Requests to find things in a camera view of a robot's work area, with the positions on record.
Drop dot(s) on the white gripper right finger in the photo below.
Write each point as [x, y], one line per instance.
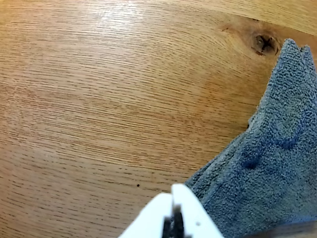
[195, 218]

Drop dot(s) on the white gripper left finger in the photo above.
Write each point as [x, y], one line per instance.
[148, 218]

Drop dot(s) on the grey terry cloth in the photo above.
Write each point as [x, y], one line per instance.
[267, 161]

